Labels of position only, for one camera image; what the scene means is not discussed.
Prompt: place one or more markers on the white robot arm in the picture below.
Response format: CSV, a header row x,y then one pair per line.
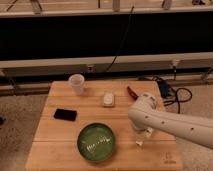
x,y
143,113

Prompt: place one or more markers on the green ceramic bowl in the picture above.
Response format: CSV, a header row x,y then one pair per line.
x,y
96,142

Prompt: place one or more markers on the red small tool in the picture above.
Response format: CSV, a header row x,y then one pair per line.
x,y
132,93

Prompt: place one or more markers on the clear plastic cup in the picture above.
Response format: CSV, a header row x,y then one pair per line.
x,y
76,81

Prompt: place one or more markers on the black smartphone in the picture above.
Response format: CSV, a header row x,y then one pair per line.
x,y
63,114

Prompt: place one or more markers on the white plastic bottle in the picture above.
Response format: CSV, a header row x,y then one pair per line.
x,y
142,136

